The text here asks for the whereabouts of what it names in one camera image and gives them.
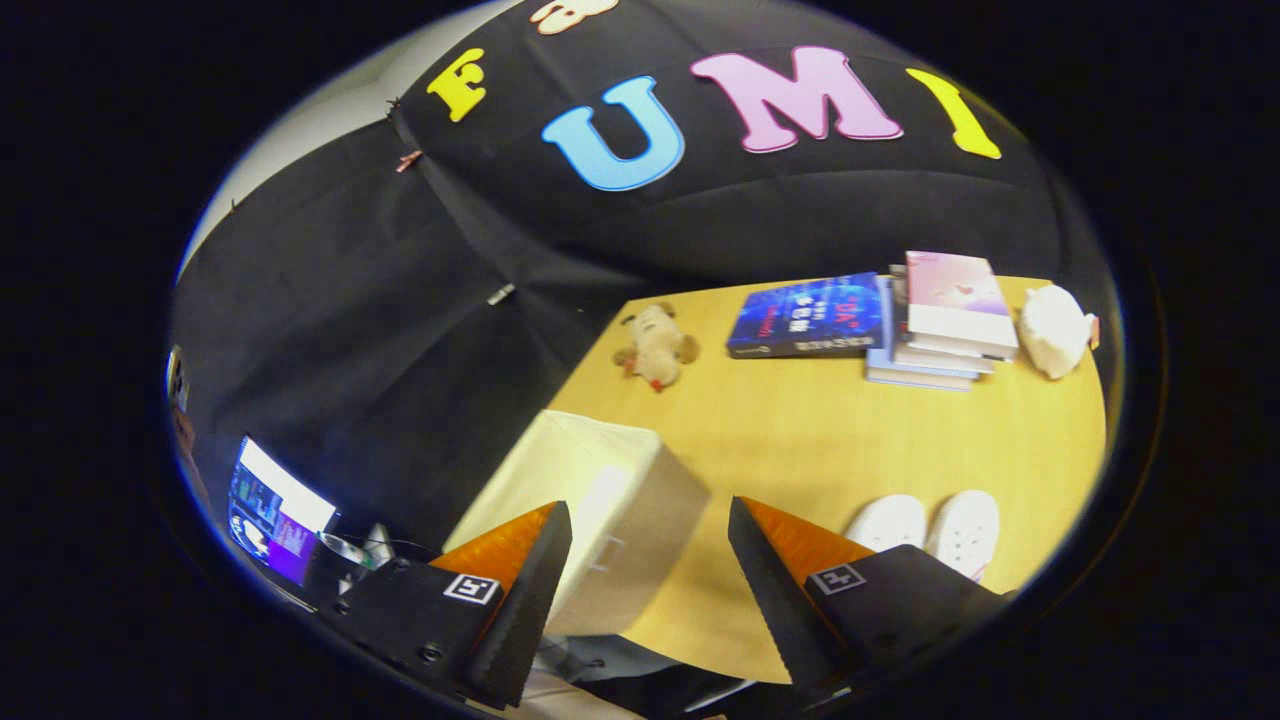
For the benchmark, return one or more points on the black backdrop cloth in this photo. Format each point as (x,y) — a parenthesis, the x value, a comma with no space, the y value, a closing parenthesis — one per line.
(350,330)

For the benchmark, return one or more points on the white plush toy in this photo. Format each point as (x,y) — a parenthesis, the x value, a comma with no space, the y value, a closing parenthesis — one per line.
(1052,330)

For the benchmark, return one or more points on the beige plush toy animal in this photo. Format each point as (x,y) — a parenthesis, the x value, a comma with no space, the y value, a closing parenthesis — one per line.
(660,345)

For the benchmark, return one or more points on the computer monitor screen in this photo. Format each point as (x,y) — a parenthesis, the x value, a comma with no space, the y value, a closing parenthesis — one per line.
(275,510)

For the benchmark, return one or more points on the cream fabric storage box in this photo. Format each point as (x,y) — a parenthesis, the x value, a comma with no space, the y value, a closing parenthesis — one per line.
(620,500)

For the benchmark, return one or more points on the white shoe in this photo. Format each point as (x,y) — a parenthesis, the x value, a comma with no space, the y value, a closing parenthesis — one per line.
(965,530)
(885,520)

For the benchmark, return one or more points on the pink clothes peg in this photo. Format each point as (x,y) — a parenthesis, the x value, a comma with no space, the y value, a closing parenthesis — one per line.
(408,160)

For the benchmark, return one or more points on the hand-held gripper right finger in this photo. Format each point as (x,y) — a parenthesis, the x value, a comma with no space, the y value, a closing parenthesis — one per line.
(775,600)

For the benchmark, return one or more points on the dark cover book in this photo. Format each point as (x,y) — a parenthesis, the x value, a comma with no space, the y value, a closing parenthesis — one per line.
(897,300)

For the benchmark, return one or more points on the light blue book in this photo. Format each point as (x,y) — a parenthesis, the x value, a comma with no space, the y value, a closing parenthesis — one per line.
(885,362)

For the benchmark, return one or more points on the white clothes peg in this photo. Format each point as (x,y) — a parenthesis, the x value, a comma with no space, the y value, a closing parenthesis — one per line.
(500,294)

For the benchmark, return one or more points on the dark blue book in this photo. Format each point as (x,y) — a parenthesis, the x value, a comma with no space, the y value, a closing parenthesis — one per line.
(800,315)

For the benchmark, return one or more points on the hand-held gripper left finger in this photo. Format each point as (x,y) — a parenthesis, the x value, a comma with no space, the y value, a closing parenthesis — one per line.
(530,600)

